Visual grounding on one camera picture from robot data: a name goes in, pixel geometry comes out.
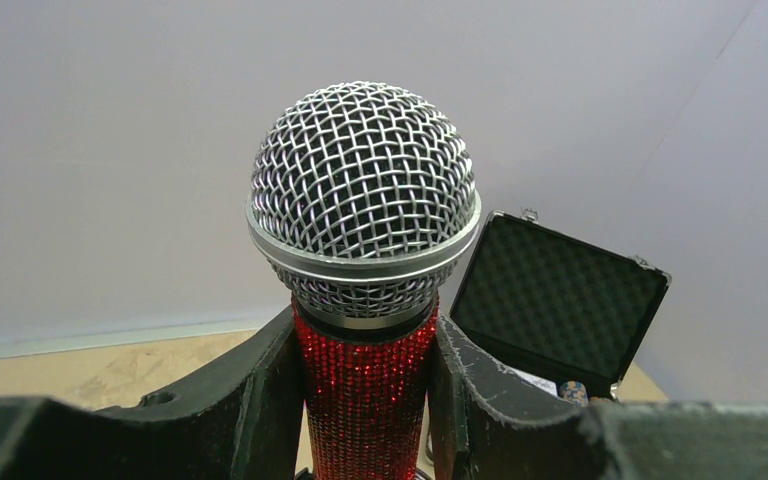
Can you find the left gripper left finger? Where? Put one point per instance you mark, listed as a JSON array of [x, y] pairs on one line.
[[237, 417]]

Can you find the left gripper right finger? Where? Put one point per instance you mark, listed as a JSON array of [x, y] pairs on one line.
[[486, 422]]

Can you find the black poker chip case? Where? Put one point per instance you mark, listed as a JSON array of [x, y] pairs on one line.
[[554, 306]]

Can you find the red glitter microphone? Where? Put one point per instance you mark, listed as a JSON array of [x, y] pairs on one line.
[[363, 199]]

